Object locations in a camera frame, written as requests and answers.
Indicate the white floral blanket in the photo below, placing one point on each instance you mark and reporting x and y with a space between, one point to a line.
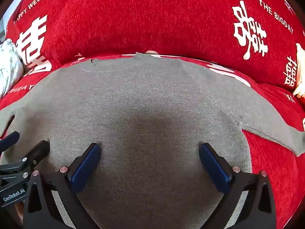
9 64

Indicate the cream cloth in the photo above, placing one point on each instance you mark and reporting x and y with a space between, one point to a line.
300 59

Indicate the grey knitted sweater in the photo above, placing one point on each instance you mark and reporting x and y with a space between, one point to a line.
152 100

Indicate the red wedding sofa cover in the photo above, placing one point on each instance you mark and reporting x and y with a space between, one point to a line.
152 16

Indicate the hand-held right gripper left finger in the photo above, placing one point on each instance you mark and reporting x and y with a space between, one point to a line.
88 164

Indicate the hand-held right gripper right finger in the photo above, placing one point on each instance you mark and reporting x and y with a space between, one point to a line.
212 167

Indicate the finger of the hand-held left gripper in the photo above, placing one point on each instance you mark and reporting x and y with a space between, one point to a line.
39 151
9 139

